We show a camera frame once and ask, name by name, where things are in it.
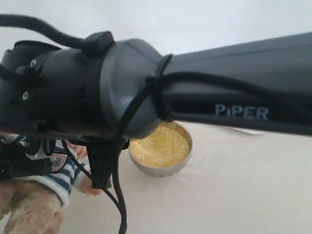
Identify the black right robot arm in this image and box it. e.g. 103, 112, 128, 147
0, 31, 312, 188

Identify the steel bowl of yellow grain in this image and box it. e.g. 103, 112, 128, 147
128, 122, 193, 178

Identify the white rectangular plastic tray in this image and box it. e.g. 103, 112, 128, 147
230, 127, 265, 135

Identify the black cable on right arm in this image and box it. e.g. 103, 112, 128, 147
0, 14, 312, 234

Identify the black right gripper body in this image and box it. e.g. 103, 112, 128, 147
0, 136, 129, 176

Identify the pink teddy bear striped sweater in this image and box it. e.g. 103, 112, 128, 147
0, 133, 108, 234

